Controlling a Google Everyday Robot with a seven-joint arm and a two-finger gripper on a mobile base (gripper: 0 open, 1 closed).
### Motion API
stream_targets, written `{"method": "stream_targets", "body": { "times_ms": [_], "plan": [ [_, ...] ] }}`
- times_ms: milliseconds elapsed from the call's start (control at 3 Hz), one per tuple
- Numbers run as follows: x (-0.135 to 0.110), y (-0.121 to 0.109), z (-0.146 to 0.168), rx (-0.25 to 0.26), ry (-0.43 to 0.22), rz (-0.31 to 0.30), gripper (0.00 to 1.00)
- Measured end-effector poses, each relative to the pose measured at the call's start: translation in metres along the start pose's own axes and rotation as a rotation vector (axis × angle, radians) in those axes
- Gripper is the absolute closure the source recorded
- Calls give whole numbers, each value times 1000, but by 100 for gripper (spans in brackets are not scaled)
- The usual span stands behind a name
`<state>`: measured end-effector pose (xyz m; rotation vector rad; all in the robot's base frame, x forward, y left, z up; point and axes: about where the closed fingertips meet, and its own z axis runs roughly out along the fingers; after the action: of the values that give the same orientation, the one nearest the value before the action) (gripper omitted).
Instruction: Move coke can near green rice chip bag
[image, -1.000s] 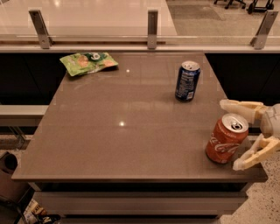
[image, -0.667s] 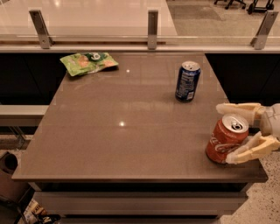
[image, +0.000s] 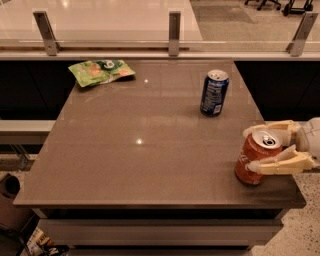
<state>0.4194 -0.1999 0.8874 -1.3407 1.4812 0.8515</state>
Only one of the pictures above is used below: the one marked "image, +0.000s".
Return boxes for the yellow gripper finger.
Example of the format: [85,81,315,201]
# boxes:
[248,145,315,175]
[243,120,301,146]

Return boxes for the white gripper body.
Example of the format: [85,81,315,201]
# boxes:
[296,117,320,160]

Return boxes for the red coke can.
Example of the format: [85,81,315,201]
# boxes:
[234,129,282,185]

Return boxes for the blue pepsi can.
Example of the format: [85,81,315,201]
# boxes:
[200,69,229,117]

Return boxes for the green rice chip bag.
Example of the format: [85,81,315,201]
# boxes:
[68,59,135,88]

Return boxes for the black office chair base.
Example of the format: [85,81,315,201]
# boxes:
[244,0,315,17]

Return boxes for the grey table drawer base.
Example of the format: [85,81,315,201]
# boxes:
[38,219,283,248]

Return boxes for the packaged items on floor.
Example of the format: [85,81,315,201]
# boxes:
[26,228,69,256]

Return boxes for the dark bin at left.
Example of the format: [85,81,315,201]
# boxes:
[0,174,33,232]

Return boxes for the right metal railing bracket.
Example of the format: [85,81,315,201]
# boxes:
[286,12,318,57]

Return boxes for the left metal railing bracket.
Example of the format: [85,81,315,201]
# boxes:
[33,11,60,56]

